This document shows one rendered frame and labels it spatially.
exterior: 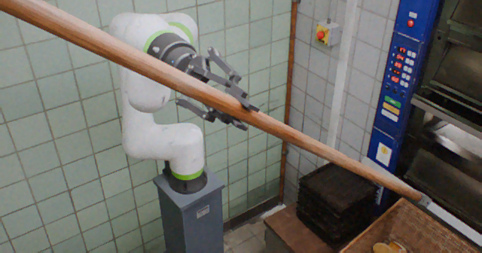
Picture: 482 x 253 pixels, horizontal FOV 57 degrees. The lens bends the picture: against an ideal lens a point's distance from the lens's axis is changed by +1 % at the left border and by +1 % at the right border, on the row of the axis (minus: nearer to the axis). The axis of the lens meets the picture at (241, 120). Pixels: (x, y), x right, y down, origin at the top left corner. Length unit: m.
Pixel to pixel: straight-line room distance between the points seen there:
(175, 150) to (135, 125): 0.16
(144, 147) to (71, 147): 0.67
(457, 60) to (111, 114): 1.52
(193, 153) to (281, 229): 0.96
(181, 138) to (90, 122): 0.70
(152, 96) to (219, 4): 1.24
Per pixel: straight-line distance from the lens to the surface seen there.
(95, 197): 2.42
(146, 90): 1.03
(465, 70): 1.95
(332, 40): 2.29
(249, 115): 0.76
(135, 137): 1.58
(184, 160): 1.59
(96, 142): 2.22
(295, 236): 2.37
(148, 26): 0.98
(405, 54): 2.04
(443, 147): 2.12
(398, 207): 2.32
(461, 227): 1.61
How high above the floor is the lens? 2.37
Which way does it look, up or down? 35 degrees down
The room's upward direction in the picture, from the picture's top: straight up
